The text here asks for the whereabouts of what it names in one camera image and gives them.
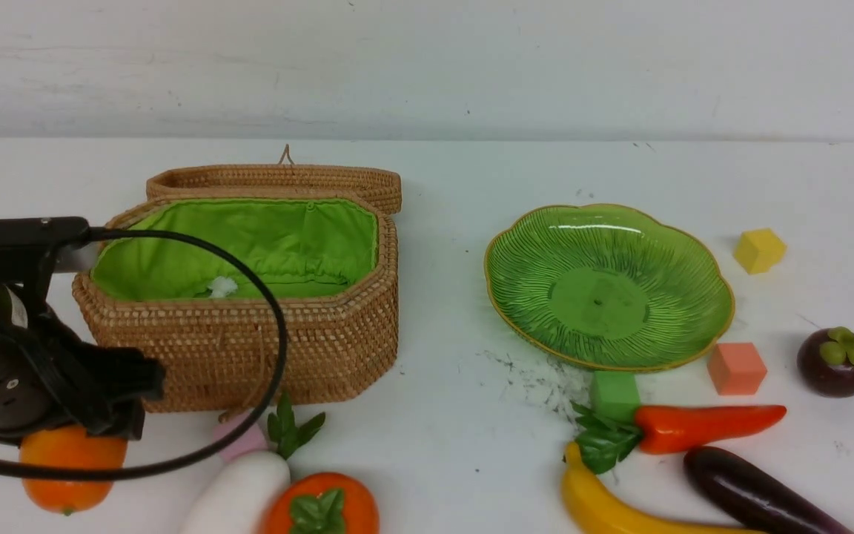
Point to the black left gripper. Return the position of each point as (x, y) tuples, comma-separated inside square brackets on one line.
[(50, 377)]

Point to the white toy radish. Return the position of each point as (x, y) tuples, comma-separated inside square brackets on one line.
[(235, 499)]

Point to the orange toy persimmon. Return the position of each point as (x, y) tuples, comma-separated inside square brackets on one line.
[(325, 502)]

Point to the yellow toy banana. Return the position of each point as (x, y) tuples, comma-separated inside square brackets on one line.
[(597, 510)]

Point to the red toy chili pepper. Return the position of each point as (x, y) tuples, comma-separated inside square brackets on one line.
[(604, 441)]

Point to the purple toy eggplant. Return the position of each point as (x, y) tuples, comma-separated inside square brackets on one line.
[(753, 497)]

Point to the purple toy mangosteen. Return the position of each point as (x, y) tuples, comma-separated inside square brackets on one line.
[(826, 362)]

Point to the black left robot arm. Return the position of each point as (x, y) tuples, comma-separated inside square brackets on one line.
[(31, 252)]

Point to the pink foam cube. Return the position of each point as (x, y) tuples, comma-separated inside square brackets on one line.
[(250, 441)]

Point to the woven rattan basket green lining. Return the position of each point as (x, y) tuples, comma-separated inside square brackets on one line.
[(330, 260)]

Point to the woven rattan basket lid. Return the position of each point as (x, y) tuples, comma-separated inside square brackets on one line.
[(378, 187)]

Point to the green foam cube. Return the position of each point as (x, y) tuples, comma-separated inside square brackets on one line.
[(614, 395)]

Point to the green ribbed glass plate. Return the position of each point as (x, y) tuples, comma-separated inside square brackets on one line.
[(605, 286)]

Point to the orange foam cube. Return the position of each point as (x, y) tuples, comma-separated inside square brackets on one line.
[(736, 369)]

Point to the yellow foam cube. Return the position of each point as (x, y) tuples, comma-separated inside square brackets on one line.
[(758, 250)]

